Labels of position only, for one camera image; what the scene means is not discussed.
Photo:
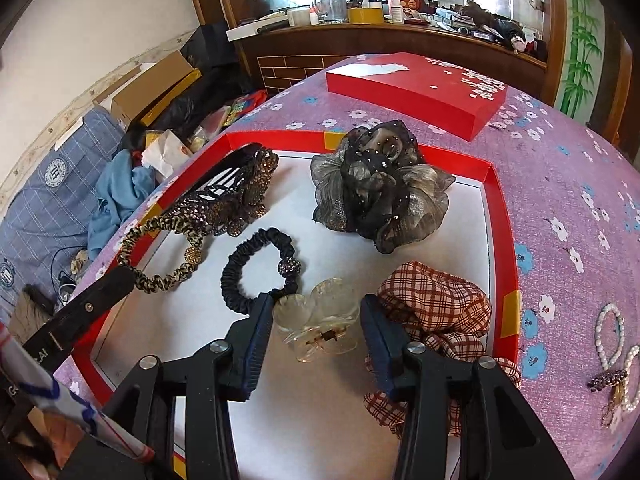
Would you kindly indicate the red plaid hair bow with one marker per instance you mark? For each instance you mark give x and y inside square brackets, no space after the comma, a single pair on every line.
[435,295]

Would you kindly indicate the bamboo wall poster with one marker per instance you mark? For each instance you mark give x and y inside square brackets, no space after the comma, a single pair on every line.
[580,45]

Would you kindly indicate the open cardboard box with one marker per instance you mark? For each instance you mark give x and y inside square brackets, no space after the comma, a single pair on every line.
[150,90]

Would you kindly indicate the red gift box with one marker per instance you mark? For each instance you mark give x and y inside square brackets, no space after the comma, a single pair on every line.
[500,220]

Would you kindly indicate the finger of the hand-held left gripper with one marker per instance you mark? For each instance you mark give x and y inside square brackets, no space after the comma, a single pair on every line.
[92,304]

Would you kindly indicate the purple rhinestone brooch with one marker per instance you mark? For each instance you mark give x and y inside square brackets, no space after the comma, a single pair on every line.
[607,379]

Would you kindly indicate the wooden mirror cabinet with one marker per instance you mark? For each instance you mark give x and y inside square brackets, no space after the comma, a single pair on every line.
[400,40]

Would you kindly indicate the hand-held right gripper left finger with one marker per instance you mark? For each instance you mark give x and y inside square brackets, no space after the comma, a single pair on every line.
[255,330]

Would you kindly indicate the pearl hair clip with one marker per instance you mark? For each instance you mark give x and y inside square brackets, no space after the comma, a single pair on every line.
[607,345]

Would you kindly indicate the clear drinking glass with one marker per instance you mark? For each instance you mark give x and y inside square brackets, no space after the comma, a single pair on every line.
[337,5]

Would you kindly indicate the black rhinestone hair claw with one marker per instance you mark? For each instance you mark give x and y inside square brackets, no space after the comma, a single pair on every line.
[255,185]

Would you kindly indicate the red box lid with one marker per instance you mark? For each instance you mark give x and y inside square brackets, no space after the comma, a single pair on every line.
[415,90]

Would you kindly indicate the white paper bag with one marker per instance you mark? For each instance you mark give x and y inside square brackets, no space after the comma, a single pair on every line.
[165,150]

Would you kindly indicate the clear flower hair claw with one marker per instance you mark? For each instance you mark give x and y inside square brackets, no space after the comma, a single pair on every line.
[310,310]

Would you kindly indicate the white pump bottle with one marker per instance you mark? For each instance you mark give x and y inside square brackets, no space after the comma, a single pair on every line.
[396,7]

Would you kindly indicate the grey organza hair bow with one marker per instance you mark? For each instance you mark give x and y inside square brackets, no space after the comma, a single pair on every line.
[380,195]

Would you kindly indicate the pink floral tablecloth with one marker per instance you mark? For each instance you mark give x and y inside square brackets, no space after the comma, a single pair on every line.
[550,185]

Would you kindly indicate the long white box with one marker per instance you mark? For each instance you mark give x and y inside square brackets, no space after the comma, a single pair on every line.
[255,29]

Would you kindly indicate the yellow tape roll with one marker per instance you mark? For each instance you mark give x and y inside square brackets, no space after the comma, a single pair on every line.
[366,16]

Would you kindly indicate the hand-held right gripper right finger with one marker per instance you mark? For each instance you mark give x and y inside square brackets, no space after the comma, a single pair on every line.
[377,345]

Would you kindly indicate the blue cloth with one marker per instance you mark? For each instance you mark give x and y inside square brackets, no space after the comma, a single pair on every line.
[120,190]

